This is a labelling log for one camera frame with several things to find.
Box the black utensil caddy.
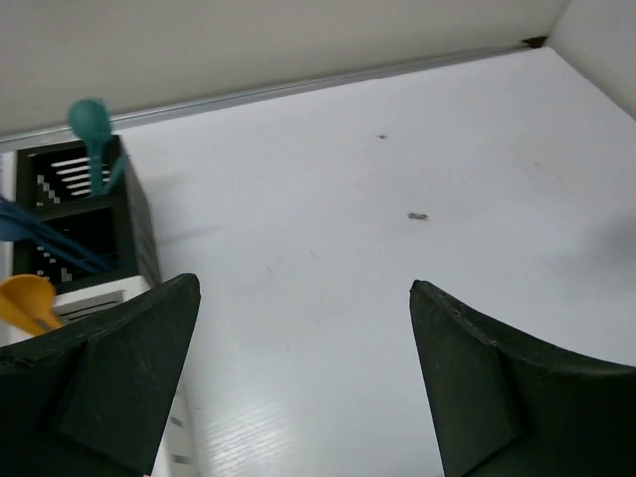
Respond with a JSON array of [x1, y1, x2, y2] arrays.
[[5, 141, 162, 294]]

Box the blue spoon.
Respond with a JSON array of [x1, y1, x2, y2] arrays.
[[1, 215, 101, 274]]

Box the teal spoon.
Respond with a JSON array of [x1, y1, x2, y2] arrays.
[[67, 98, 112, 196]]

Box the teal fork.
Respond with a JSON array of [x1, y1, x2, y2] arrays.
[[103, 154, 128, 194]]

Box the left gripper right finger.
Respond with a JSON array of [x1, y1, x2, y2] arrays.
[[409, 281, 635, 476]]

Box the aluminium frame rail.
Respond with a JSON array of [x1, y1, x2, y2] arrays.
[[0, 37, 548, 148]]

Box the yellow spoon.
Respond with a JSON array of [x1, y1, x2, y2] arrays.
[[1, 274, 64, 336]]

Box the white utensil caddy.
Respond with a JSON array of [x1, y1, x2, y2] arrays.
[[51, 273, 201, 476]]

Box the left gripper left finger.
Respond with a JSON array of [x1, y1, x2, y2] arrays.
[[1, 273, 201, 476]]

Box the blue fork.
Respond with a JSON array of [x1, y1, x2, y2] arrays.
[[1, 196, 117, 273]]

